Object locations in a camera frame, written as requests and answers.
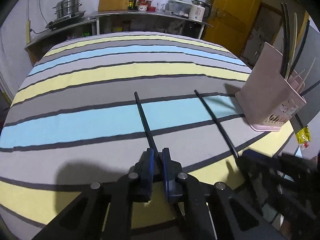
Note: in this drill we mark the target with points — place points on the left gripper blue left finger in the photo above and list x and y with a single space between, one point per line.
146 174

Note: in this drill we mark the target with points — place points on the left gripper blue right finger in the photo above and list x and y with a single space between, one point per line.
171 169

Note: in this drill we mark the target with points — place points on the long black chopstick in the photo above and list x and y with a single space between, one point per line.
220 127

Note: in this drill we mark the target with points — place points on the wooden chopstick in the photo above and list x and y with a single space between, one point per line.
293 48

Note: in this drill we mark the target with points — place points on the metal kitchen shelf table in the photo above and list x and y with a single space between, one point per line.
106 22

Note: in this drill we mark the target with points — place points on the striped tablecloth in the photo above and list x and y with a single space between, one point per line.
75 121

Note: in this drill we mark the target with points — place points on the pink utensil holder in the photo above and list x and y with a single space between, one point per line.
267 100

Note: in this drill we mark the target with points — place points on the black chopstick in holder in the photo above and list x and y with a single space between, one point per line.
286 40

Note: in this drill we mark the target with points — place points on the red lidded jars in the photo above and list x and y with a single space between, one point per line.
145 5

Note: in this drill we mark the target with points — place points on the clear plastic container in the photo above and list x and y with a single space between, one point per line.
178 7

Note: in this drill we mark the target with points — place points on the black induction cooker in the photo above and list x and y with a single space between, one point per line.
65 20

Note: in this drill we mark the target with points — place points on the dark sauce bottles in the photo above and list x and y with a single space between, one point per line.
132 4

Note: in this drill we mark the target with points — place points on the stainless steel steamer pot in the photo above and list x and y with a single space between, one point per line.
67 8

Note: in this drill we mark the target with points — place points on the yellow wooden door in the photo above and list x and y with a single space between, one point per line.
230 23

